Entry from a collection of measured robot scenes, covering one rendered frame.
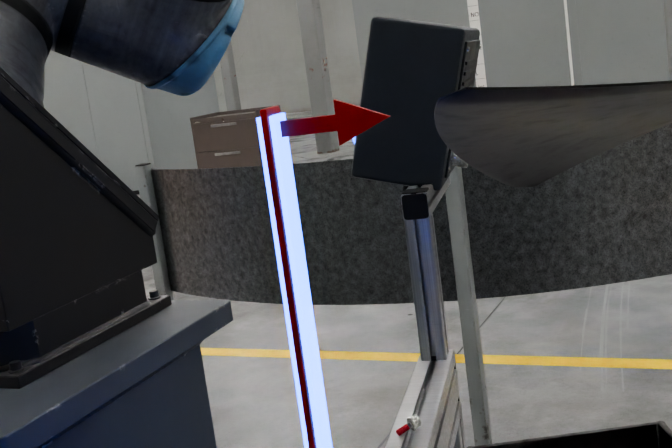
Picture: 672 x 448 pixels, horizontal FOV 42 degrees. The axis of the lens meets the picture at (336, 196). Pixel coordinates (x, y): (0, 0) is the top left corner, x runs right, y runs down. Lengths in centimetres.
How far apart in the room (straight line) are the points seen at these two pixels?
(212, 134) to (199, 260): 467
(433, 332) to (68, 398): 48
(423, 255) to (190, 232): 178
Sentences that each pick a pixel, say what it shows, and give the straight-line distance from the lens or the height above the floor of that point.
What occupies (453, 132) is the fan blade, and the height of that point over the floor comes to 117.
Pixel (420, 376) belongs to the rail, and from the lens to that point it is 99.
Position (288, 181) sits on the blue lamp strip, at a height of 115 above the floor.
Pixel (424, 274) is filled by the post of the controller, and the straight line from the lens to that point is 101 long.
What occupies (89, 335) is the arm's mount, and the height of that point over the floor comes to 101.
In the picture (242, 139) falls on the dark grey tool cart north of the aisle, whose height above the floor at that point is 68.
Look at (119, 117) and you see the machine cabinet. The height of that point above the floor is 90.
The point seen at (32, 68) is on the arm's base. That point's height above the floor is 124.
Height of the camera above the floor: 121
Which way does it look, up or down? 9 degrees down
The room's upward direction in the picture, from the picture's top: 8 degrees counter-clockwise
